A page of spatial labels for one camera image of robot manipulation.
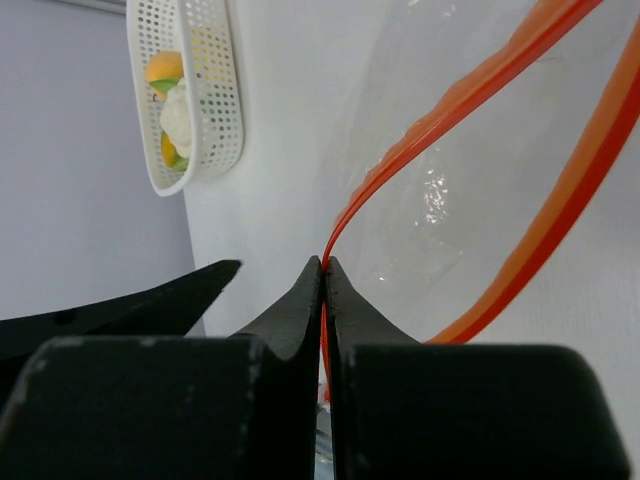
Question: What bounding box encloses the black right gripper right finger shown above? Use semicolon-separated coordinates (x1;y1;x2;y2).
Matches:
324;258;631;479

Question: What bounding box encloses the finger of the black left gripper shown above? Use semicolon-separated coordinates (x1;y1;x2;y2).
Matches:
1;260;242;370

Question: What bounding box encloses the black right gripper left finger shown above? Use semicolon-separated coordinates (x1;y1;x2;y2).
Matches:
1;257;321;479

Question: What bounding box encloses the clear zip bag orange zipper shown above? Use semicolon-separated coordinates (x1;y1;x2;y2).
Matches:
322;1;639;405

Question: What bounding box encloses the white cauliflower with green leaves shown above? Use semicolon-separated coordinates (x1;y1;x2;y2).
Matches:
150;78;192;173

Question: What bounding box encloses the green orange mango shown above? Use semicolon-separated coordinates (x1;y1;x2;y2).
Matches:
160;131;180;168

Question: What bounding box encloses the orange fruit with leaf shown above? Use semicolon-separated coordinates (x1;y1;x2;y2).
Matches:
145;51;184;83

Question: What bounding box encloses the white perforated plastic basket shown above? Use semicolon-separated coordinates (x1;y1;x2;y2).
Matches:
126;1;244;197

